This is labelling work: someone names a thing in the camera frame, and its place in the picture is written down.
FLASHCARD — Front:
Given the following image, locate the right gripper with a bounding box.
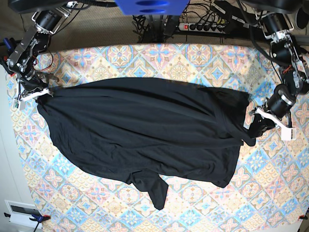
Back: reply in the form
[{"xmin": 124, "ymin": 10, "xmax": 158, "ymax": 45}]
[{"xmin": 19, "ymin": 76, "xmax": 48, "ymax": 91}]

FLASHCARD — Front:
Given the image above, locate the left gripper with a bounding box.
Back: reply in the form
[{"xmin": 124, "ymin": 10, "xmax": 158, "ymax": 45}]
[{"xmin": 267, "ymin": 84, "xmax": 296, "ymax": 117}]

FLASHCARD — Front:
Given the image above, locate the black t-shirt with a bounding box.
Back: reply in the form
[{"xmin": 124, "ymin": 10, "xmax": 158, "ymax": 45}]
[{"xmin": 37, "ymin": 77, "xmax": 268, "ymax": 210}]

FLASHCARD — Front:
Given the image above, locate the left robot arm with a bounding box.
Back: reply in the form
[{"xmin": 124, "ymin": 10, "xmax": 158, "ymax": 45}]
[{"xmin": 241, "ymin": 0, "xmax": 309, "ymax": 118}]

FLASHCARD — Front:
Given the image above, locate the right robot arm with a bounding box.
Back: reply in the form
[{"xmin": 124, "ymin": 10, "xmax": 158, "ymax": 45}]
[{"xmin": 2, "ymin": 1, "xmax": 77, "ymax": 92}]

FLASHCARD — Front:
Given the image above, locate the blue orange clamp left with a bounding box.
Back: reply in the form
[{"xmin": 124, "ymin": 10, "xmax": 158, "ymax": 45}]
[{"xmin": 0, "ymin": 37, "xmax": 17, "ymax": 76}]

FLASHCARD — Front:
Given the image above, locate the blue orange clamp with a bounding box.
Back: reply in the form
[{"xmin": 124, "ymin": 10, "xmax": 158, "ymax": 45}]
[
  {"xmin": 3, "ymin": 212, "xmax": 51, "ymax": 232},
  {"xmin": 0, "ymin": 37, "xmax": 17, "ymax": 76}
]

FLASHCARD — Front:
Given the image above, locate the patterned tablecloth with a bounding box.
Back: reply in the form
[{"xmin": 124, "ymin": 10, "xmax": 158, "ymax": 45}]
[{"xmin": 5, "ymin": 44, "xmax": 309, "ymax": 232}]

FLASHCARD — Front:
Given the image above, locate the white power strip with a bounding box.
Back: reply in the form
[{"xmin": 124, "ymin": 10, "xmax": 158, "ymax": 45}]
[{"xmin": 178, "ymin": 23, "xmax": 224, "ymax": 33}]

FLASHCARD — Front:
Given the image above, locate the blue orange clamp bottom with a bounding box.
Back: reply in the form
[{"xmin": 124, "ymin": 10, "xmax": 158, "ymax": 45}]
[{"xmin": 3, "ymin": 212, "xmax": 51, "ymax": 232}]

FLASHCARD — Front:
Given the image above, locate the white camera bracket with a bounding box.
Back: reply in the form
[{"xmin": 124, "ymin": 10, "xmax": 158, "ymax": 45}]
[
  {"xmin": 13, "ymin": 88, "xmax": 53, "ymax": 110},
  {"xmin": 248, "ymin": 102, "xmax": 297, "ymax": 141}
]

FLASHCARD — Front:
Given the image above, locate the blue mount plate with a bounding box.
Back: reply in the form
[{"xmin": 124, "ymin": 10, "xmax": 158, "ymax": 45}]
[{"xmin": 115, "ymin": 0, "xmax": 189, "ymax": 15}]

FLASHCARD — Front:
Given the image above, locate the white wall panel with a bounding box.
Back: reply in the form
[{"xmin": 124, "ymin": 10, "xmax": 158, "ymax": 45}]
[{"xmin": 5, "ymin": 200, "xmax": 39, "ymax": 229}]

